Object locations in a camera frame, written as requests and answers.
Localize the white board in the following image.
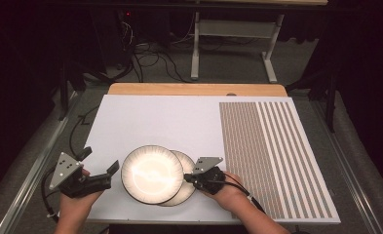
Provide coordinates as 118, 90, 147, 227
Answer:
83, 94, 342, 226

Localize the person's left hand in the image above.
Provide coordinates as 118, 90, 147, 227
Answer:
58, 190, 104, 219

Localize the person's right hand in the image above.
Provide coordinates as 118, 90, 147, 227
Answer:
205, 171, 255, 215

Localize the black floor cable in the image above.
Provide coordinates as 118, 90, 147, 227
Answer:
68, 104, 100, 159

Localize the dark metal stand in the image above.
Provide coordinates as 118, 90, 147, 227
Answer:
57, 59, 72, 122
325, 69, 340, 134

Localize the aluminium floor rail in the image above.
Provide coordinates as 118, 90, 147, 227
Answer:
309, 97, 383, 234
0, 91, 80, 234

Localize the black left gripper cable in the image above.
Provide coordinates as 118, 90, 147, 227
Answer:
40, 166, 61, 223

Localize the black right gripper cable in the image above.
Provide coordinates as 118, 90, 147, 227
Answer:
215, 179, 267, 215

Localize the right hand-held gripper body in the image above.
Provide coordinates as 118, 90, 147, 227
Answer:
191, 156, 227, 196

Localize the white metal stand frame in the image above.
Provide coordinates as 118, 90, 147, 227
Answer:
190, 11, 287, 84

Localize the tangle of black floor cables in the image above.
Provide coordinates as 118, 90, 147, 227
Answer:
114, 13, 195, 84

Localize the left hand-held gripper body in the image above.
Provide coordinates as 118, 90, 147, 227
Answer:
48, 151, 113, 200

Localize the white plate with dark rim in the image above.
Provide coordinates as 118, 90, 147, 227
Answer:
120, 144, 185, 206
159, 149, 197, 208

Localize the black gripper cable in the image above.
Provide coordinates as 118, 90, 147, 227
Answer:
215, 179, 267, 215
40, 166, 61, 223

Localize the wooden table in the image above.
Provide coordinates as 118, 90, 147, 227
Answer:
107, 82, 288, 98

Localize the striped brown placemat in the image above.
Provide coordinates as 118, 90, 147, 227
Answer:
218, 100, 335, 220

